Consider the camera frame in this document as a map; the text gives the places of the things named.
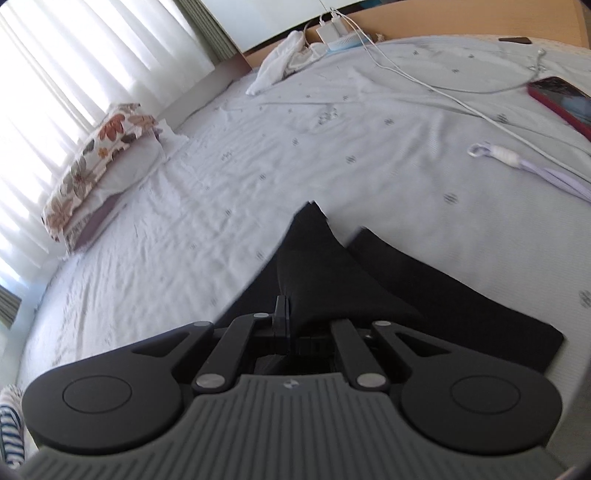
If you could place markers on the black phone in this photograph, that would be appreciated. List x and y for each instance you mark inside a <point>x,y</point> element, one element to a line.
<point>515,40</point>

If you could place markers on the round white blue device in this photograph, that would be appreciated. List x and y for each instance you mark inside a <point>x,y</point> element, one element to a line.
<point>344,44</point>

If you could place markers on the white patterned bed sheet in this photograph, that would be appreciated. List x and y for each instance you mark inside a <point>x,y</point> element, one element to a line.
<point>323,161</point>

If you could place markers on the wooden headboard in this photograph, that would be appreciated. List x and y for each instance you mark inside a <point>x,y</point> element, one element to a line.
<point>415,18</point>

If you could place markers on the floral pillow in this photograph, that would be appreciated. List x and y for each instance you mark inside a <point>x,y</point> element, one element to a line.
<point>87,170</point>

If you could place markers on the mauve pillow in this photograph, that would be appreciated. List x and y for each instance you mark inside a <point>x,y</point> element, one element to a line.
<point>99,217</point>

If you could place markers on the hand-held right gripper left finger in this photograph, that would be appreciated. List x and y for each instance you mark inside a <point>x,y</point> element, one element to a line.
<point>282,323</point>

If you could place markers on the green curtain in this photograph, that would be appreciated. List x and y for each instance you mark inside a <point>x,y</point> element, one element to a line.
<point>210,27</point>
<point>8,307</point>

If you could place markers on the red phone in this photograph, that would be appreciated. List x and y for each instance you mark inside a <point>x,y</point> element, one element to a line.
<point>563,99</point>

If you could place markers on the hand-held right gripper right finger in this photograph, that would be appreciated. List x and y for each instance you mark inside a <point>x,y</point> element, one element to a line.
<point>353,350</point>

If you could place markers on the blue white striped cloth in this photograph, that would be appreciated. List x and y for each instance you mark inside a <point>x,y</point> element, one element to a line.
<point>9,424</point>

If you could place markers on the white power adapter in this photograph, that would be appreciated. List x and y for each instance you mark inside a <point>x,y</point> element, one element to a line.
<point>328,31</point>

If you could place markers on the white crumpled cloth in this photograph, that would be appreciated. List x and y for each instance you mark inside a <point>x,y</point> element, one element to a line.
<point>277,60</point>

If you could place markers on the white sheer curtain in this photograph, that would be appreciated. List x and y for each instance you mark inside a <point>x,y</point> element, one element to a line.
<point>69,69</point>

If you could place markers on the black pants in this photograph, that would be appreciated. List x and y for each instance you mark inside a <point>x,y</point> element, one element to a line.
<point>314,277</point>

